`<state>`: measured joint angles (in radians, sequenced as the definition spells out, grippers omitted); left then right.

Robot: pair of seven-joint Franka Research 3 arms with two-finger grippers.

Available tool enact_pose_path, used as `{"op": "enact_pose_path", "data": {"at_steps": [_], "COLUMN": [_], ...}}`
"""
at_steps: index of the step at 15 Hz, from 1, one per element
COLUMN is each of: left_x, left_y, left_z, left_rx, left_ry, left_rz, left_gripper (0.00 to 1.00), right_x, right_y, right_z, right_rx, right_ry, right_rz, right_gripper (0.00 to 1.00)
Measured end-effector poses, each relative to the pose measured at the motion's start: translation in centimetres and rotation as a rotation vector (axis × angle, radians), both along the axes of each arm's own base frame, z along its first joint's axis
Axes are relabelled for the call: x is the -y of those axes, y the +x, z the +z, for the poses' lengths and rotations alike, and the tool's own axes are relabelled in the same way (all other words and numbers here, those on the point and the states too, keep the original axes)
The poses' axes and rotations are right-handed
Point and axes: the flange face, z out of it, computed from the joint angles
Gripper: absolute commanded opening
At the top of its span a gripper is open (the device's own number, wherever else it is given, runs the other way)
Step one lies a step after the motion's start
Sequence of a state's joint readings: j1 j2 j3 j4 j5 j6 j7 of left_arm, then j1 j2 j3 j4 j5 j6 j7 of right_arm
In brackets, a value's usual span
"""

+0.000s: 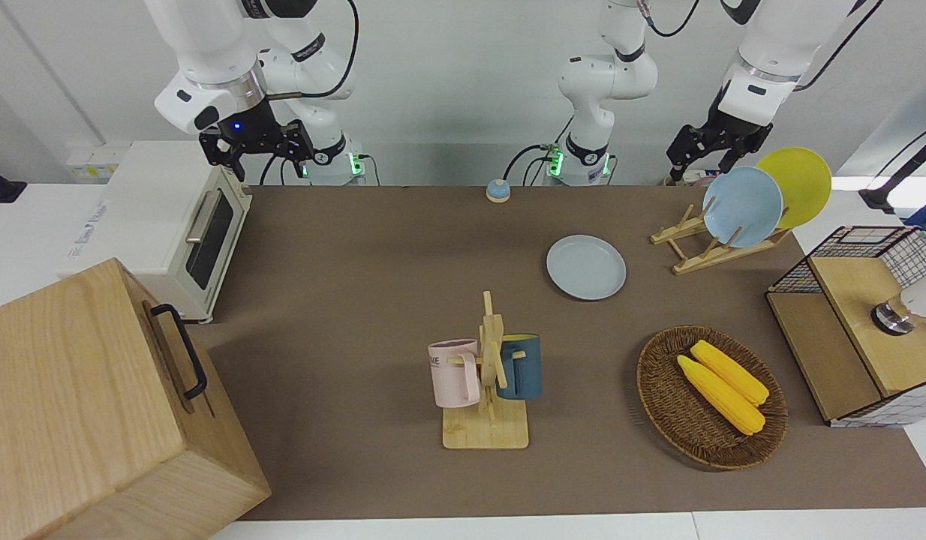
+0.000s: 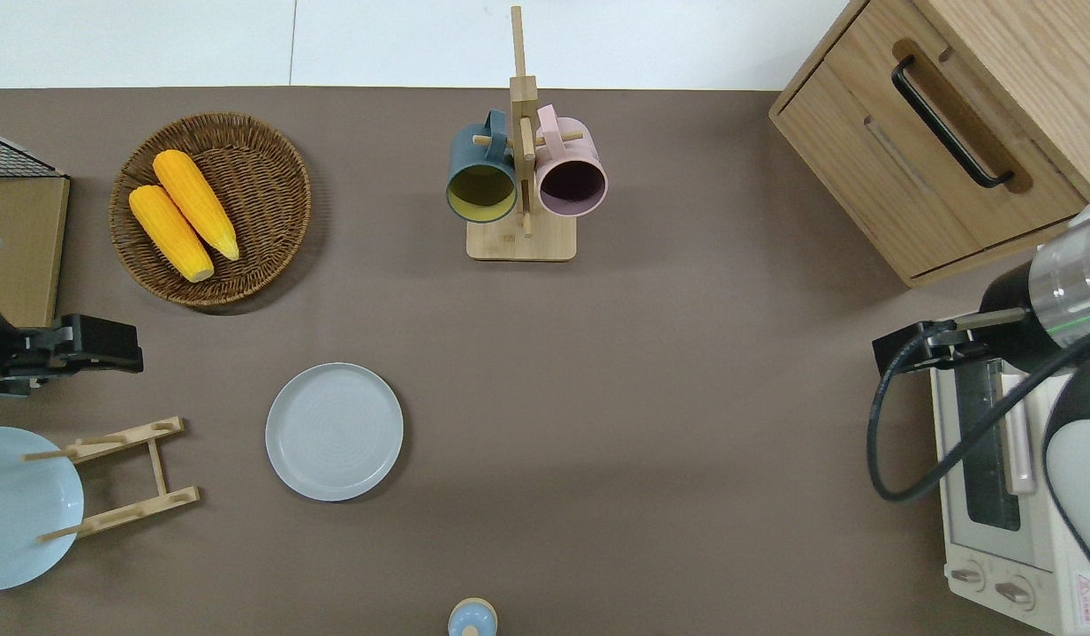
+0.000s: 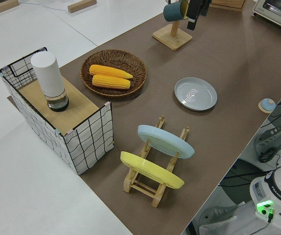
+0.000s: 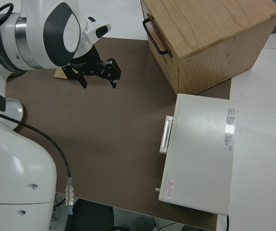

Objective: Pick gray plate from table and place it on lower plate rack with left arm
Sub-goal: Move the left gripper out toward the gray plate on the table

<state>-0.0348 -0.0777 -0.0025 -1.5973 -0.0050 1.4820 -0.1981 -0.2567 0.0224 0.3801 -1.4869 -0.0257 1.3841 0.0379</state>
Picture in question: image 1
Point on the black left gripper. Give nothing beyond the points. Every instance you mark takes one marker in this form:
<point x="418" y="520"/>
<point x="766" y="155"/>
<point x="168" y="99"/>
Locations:
<point x="729" y="131"/>

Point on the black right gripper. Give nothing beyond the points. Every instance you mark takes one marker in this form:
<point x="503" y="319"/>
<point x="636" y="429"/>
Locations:
<point x="253" y="127"/>

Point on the gray plate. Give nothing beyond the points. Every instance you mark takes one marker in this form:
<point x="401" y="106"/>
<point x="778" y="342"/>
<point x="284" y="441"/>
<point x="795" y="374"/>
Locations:
<point x="586" y="267"/>

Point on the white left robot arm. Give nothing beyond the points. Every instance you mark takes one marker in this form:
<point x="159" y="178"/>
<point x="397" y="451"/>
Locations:
<point x="605" y="82"/>

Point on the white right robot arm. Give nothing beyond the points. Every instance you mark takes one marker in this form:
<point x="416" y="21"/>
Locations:
<point x="208" y="45"/>

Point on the light blue plate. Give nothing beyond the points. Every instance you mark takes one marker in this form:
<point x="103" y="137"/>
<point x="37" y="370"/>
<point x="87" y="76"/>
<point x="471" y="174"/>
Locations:
<point x="742" y="206"/>

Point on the wooden plate rack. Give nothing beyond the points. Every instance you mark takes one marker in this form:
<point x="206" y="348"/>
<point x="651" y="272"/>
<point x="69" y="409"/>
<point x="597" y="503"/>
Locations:
<point x="703" y="259"/>

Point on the yellow plate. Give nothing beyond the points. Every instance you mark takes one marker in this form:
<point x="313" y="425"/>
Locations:
<point x="804" y="180"/>

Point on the white toaster oven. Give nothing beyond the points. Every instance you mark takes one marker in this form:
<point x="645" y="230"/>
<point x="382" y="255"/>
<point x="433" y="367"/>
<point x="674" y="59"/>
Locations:
<point x="148" y="217"/>

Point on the brown table mat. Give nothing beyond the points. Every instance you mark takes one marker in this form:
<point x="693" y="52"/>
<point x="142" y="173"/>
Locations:
<point x="358" y="262"/>

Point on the blue and wood timer knob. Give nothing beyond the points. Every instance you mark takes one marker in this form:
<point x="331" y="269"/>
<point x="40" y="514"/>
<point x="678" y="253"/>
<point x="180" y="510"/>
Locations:
<point x="498" y="192"/>

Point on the yellow corn cob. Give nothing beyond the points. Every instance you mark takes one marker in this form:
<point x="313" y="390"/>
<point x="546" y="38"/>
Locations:
<point x="718" y="396"/>
<point x="733" y="373"/>

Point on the silver cup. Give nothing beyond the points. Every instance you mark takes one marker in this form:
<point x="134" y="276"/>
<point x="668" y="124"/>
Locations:
<point x="917" y="300"/>

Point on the brown wicker basket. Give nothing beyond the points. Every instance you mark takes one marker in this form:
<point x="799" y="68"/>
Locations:
<point x="680" y="420"/>

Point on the dark blue mug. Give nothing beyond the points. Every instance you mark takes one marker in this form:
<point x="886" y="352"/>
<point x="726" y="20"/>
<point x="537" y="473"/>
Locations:
<point x="524" y="367"/>

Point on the pink mug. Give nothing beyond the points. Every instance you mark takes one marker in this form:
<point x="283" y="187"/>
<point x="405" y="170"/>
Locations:
<point x="455" y="375"/>

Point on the wooden cabinet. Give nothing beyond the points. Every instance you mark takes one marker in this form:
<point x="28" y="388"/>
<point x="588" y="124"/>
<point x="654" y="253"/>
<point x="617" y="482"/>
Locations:
<point x="80" y="405"/>

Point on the wooden mug tree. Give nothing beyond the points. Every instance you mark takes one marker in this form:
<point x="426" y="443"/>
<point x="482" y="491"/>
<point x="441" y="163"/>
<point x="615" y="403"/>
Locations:
<point x="487" y="431"/>

